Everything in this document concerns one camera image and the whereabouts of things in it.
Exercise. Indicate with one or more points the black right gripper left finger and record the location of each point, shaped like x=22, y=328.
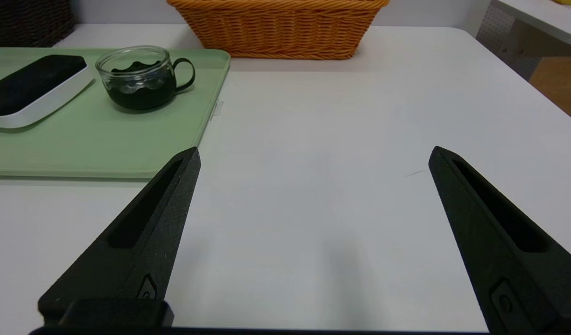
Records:
x=141, y=232

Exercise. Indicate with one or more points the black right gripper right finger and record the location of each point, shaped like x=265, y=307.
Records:
x=513, y=260

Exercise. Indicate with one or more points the glass cup with black sleeve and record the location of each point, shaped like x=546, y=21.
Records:
x=136, y=95

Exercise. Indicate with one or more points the black and white eraser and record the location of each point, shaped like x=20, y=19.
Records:
x=29, y=83

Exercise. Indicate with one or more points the dark brown wicker basket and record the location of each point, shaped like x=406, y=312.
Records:
x=24, y=23

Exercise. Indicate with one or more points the orange wicker basket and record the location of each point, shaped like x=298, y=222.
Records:
x=280, y=32

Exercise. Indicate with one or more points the light green plastic tray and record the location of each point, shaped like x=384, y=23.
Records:
x=104, y=139

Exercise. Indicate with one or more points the white side table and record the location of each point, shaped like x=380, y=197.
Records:
x=546, y=18

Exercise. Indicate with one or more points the yellow flat package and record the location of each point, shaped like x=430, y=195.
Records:
x=569, y=2

